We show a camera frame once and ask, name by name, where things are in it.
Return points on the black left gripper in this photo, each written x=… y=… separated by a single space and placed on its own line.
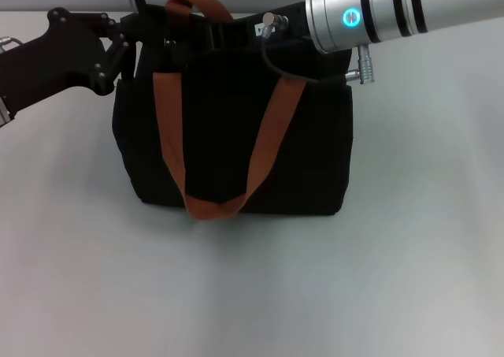
x=51 y=65

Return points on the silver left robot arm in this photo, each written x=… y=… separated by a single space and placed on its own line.
x=4 y=114

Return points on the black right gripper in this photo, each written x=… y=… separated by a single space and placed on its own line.
x=240 y=34

